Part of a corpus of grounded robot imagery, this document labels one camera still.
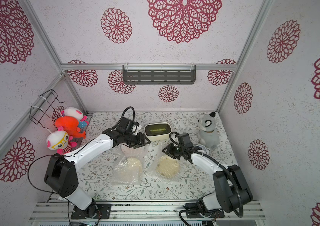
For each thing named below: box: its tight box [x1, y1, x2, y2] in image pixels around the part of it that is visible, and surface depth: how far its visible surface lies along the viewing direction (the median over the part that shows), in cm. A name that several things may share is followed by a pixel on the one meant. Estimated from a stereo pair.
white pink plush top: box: [60, 106, 90, 129], surface depth 98 cm
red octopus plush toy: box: [55, 115, 86, 139], surface depth 92 cm
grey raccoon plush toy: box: [197, 111, 220, 150], surface depth 94 cm
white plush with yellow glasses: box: [46, 126, 78, 155], surface depth 82 cm
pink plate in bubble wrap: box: [120, 143, 146, 157], surface depth 94 cm
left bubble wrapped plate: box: [110, 157, 144, 186], surface depth 86 cm
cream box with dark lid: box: [144, 122, 172, 141], surface depth 105 cm
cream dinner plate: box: [155, 155, 180, 178], surface depth 90 cm
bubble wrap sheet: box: [144, 141, 189, 183], surface depth 89 cm
